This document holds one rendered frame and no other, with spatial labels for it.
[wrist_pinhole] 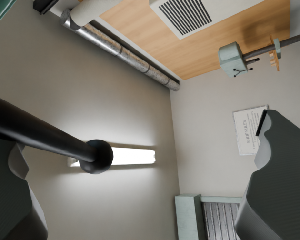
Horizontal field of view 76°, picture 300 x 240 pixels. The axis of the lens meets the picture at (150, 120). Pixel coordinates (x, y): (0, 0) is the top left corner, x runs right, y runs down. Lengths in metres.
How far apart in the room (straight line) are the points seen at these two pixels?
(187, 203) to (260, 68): 2.16
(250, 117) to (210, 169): 0.94
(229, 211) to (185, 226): 0.65
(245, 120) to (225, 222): 1.42
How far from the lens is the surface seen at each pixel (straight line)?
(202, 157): 3.16
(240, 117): 3.04
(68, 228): 1.87
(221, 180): 3.09
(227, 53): 2.19
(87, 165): 0.19
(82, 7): 1.94
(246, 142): 2.99
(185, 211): 3.06
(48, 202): 1.74
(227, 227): 3.16
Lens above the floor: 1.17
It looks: 33 degrees up
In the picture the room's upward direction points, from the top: 103 degrees counter-clockwise
